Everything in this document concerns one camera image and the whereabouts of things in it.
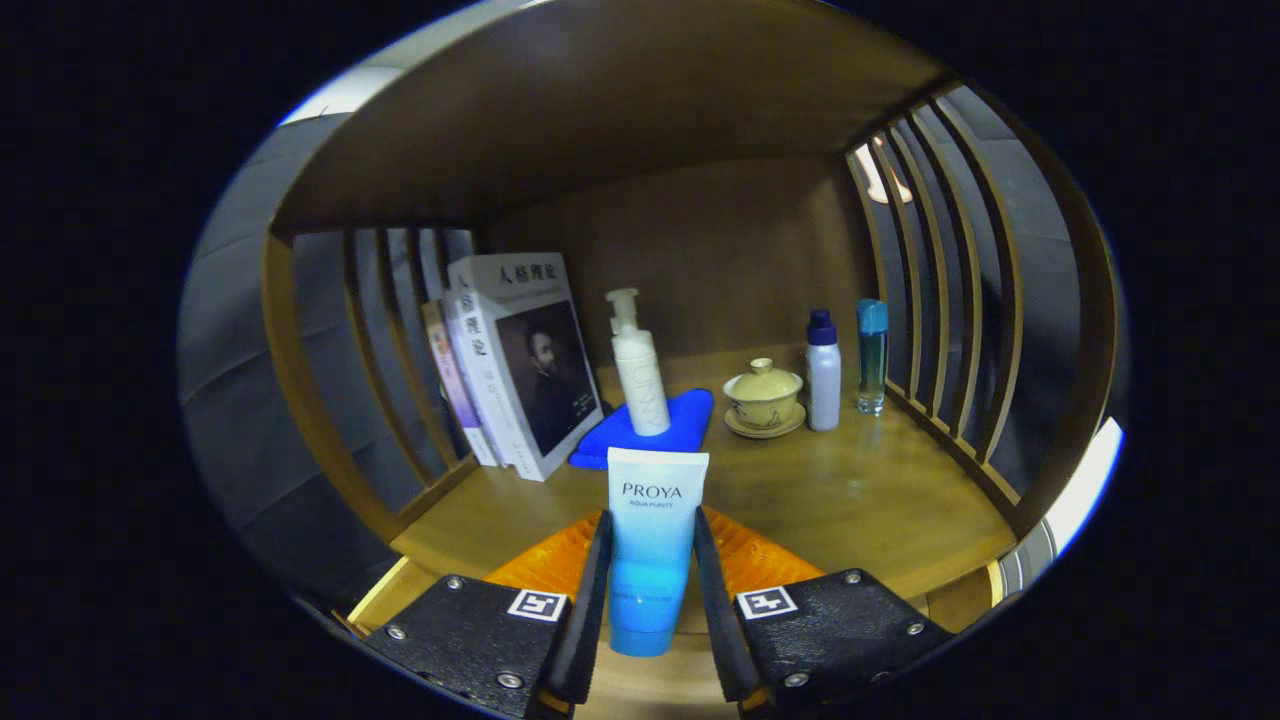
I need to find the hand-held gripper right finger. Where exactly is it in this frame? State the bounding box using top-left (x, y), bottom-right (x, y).
top-left (690, 506), bottom-right (958, 717)

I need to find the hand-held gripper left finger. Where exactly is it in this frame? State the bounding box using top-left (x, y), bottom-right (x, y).
top-left (362, 510), bottom-right (615, 720)

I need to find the blue and white cosmetic tube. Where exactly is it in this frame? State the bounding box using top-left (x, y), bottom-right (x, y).
top-left (606, 447), bottom-right (711, 658)

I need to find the brown wooden countertop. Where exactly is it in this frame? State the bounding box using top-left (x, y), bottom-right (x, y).
top-left (390, 345), bottom-right (1019, 633)

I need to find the white grey metal cabinet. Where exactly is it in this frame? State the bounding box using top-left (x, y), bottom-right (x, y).
top-left (1000, 418), bottom-right (1126, 596)

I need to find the brown wooden cabinet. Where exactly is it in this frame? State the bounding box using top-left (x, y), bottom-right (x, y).
top-left (260, 0), bottom-right (1126, 720)

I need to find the thin white book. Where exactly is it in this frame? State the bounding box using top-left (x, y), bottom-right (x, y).
top-left (440, 290), bottom-right (516, 469)

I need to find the yellow saucer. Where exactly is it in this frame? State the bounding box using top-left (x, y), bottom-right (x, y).
top-left (723, 403), bottom-right (807, 440)

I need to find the white bottle with blue cap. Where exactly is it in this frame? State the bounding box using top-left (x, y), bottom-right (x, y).
top-left (806, 309), bottom-right (843, 433)

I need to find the yellow lidded teacup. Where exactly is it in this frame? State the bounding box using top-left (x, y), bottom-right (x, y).
top-left (723, 358), bottom-right (804, 431)

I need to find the blue folded cloth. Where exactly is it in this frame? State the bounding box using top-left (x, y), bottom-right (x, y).
top-left (568, 388), bottom-right (717, 472)

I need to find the purple book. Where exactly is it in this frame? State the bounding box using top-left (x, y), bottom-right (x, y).
top-left (422, 300), bottom-right (483, 463)

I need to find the thick white portrait book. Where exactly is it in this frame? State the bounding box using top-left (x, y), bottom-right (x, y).
top-left (446, 252), bottom-right (604, 483)

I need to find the teal glass bottle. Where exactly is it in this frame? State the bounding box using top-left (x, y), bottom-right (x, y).
top-left (856, 298), bottom-right (890, 417)

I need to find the white pump bottle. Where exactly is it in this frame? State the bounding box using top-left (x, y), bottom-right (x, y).
top-left (604, 288), bottom-right (673, 438)

